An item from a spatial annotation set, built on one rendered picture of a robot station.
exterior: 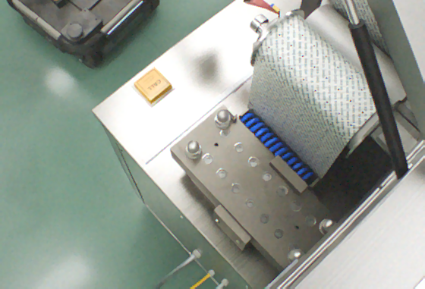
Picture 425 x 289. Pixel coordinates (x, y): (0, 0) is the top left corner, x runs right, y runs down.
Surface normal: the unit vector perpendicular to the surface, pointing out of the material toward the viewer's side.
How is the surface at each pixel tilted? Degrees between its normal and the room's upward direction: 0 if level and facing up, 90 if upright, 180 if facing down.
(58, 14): 0
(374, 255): 0
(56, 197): 0
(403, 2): 43
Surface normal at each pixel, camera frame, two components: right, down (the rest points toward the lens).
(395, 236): 0.00, -0.37
